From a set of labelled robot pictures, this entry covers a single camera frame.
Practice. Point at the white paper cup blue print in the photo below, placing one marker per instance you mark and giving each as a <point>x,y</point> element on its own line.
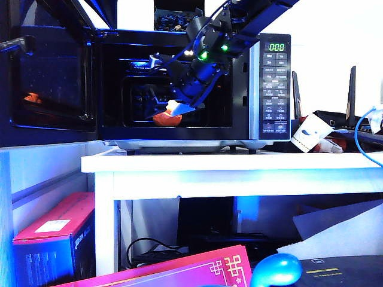
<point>308,131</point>

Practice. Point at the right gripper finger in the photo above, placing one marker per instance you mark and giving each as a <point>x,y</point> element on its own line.
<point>158,112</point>
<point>181,108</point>

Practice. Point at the black flat device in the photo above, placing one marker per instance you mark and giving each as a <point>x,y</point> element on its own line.
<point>227,242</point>

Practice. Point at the white foam board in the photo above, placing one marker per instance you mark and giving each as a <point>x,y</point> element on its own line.
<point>344,236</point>

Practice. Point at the red and black router box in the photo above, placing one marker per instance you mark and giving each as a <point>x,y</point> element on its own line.
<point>54,218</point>

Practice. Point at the black Midea microwave oven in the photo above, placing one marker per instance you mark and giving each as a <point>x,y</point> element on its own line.
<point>275,89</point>

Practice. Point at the black glass microwave door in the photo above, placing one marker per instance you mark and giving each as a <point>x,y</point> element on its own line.
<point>54,74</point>

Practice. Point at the white office partition panel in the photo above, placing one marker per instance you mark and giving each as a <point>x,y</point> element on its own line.
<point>45,163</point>

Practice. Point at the black box gold print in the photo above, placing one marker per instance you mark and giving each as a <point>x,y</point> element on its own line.
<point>353,269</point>

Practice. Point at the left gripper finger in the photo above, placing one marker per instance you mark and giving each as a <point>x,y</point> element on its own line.
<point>15,45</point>

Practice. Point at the pink gift box gold pattern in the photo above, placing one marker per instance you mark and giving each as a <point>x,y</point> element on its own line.
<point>179,272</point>

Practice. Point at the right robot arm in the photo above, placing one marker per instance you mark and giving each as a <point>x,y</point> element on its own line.
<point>269,12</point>

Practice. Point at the shiny blue ball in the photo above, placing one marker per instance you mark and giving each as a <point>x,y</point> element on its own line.
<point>275,270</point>

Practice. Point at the white tape tag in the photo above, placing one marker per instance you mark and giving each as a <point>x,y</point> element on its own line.
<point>376,119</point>

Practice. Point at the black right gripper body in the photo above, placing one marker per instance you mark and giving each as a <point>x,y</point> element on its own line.
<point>194,80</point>

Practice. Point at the black router with antennas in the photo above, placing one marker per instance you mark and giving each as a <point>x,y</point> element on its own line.
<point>338,118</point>

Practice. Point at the orange fruit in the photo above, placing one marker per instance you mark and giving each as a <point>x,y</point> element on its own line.
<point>167,120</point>

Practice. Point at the white side table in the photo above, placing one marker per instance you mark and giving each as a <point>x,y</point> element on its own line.
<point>209,182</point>

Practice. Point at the red and white small packet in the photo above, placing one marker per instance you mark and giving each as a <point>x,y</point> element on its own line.
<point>329,146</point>

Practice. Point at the black upright panel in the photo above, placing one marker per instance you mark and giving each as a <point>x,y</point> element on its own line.
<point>206,215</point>

